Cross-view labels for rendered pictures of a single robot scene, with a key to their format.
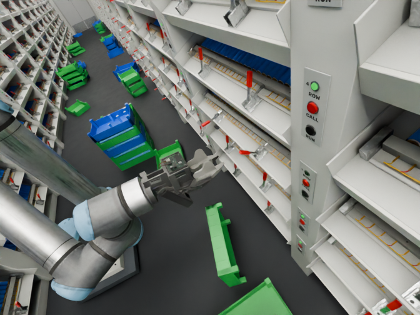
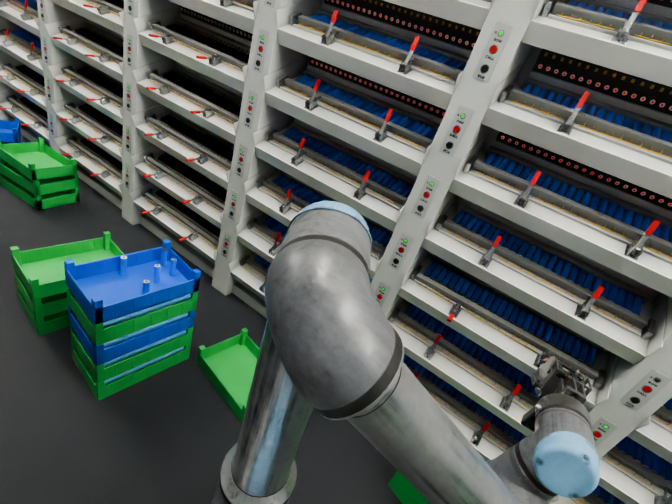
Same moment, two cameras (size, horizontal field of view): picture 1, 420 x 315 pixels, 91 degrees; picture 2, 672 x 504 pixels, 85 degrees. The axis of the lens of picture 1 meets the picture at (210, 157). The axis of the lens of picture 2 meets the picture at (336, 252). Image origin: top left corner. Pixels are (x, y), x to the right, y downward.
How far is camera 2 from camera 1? 1.05 m
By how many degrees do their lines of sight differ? 46
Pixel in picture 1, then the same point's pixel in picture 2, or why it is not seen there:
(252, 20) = (650, 261)
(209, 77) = (493, 267)
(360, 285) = (637, 490)
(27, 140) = not seen: hidden behind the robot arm
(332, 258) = (606, 471)
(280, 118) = (620, 331)
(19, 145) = not seen: hidden behind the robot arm
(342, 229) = (651, 430)
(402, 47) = not seen: outside the picture
